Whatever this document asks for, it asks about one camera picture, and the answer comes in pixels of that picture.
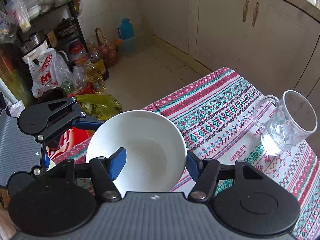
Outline white bowl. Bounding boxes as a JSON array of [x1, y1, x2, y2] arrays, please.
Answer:
[[86, 110, 187, 196]]

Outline white kitchen cabinets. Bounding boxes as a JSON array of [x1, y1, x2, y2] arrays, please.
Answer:
[[138, 0, 320, 111]]

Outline yellow green plastic bag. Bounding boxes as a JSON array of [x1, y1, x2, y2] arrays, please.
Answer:
[[76, 94, 123, 121]]

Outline cooking oil bottle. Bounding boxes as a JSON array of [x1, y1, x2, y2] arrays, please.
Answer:
[[85, 60, 106, 94]]

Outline patterned red green tablecloth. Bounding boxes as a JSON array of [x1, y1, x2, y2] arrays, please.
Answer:
[[48, 66, 320, 240]]

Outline white red plastic bag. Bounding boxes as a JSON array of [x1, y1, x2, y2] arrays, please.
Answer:
[[27, 48, 74, 99]]

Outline wicker basket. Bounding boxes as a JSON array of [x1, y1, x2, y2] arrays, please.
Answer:
[[95, 27, 119, 68]]

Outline blue thermos jug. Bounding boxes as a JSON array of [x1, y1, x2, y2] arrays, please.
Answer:
[[117, 18, 135, 40]]

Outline clear glass mug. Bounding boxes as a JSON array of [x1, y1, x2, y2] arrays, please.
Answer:
[[253, 90, 318, 156]]

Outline black shelf rack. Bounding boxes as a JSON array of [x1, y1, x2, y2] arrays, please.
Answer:
[[1, 2, 84, 105]]

